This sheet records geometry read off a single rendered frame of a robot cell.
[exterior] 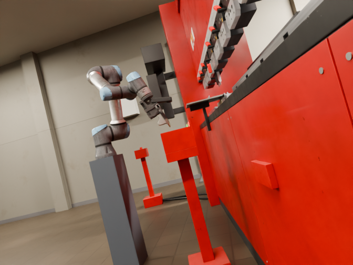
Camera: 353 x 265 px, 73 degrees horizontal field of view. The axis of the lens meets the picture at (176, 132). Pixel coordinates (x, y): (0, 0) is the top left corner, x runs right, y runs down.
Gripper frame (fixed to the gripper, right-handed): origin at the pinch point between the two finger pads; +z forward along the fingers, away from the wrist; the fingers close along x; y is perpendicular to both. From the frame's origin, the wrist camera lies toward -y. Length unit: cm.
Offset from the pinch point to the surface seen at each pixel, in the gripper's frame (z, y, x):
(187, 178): 28.9, 8.9, 7.5
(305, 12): 2, -36, 81
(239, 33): -16, -51, 22
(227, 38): -17, -46, 19
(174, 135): 6.9, 1.9, 14.5
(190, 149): 17.0, -1.0, 14.5
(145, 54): -95, -30, -145
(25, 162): -141, 293, -410
